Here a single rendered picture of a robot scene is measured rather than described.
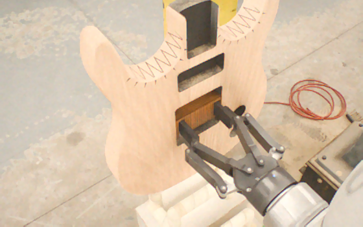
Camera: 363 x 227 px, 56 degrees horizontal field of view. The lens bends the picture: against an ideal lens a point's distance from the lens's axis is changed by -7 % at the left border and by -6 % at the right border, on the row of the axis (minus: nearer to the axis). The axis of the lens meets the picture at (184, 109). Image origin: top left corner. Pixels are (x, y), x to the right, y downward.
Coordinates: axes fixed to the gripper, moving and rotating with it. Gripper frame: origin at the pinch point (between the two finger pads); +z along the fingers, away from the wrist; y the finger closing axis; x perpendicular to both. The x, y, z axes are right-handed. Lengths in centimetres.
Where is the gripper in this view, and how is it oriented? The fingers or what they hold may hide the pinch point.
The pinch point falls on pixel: (200, 118)
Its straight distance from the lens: 64.3
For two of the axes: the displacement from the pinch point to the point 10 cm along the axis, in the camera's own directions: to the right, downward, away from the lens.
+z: -5.8, -6.0, 5.5
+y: 8.1, -4.4, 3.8
